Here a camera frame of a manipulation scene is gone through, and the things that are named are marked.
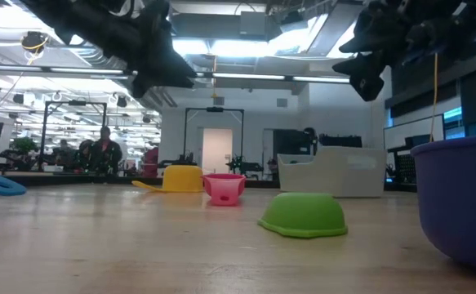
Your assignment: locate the person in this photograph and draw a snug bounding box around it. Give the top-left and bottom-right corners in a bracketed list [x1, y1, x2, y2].
[88, 126, 123, 175]
[53, 139, 74, 167]

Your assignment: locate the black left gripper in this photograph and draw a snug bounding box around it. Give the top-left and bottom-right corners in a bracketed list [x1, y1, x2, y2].
[19, 0, 198, 99]

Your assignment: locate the green measuring cup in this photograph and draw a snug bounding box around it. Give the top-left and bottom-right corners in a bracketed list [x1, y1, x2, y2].
[257, 192, 349, 239]

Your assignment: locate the yellow measuring cup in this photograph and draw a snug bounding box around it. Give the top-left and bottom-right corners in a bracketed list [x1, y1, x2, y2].
[131, 164, 204, 194]

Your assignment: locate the long ceiling light strip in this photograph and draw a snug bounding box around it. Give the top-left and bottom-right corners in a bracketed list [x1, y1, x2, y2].
[196, 71, 351, 84]
[0, 64, 131, 78]

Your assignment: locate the green potted plant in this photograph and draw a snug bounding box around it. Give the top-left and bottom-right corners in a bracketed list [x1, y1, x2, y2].
[11, 136, 38, 157]

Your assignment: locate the black gantry frame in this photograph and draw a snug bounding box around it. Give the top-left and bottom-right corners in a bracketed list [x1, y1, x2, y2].
[183, 106, 246, 164]
[40, 100, 108, 172]

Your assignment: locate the teal measuring cup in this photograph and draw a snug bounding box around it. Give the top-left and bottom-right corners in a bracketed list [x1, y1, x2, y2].
[0, 170, 28, 197]

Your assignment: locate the purple measuring cup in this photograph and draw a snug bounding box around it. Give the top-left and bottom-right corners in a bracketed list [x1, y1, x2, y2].
[410, 132, 476, 274]

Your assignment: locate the grey plastic basket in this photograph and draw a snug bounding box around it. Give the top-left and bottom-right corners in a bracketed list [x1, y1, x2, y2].
[277, 145, 388, 198]

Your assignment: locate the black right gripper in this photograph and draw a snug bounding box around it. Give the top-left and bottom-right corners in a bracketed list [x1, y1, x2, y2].
[331, 0, 476, 102]

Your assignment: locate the yellow ceiling cord reel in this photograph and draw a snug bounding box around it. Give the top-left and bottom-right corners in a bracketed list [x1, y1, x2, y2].
[20, 31, 50, 55]

